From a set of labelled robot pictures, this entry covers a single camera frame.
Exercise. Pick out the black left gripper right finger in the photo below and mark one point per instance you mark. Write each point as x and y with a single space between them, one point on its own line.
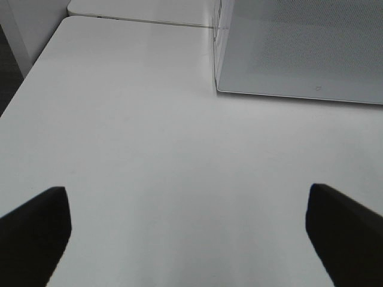
346 236

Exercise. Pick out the white microwave oven body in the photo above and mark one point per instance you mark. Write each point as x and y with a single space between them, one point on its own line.
221 20

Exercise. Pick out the white microwave door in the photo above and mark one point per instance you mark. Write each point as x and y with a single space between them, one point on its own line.
330 50

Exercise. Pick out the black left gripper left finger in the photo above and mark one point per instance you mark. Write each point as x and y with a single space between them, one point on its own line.
34 237

